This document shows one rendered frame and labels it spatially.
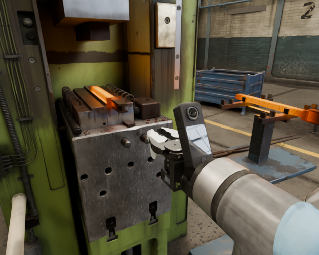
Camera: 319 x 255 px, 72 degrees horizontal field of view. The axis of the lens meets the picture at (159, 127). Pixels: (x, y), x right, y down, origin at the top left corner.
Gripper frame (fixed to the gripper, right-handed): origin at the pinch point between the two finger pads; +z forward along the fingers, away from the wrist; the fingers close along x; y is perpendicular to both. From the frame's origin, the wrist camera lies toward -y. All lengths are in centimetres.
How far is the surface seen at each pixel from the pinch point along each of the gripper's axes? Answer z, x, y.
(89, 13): 33.0, -5.4, -27.4
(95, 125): 32.9, -7.2, 8.4
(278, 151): 14, 75, 30
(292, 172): -1, 63, 30
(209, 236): 39, 60, 101
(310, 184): 39, 179, 101
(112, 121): 32.9, -1.1, 7.7
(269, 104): 12, 58, 4
